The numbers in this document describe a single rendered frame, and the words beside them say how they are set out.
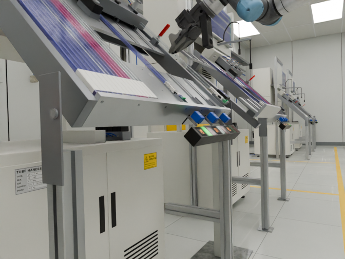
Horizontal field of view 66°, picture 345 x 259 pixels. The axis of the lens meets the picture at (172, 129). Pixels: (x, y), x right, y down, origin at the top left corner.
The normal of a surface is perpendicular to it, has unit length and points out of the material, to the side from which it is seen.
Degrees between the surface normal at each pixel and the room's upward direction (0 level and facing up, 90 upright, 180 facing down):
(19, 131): 90
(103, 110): 135
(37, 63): 90
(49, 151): 90
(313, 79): 90
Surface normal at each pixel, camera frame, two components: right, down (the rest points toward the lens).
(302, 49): -0.51, 0.03
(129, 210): 0.86, -0.01
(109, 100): 0.63, 0.69
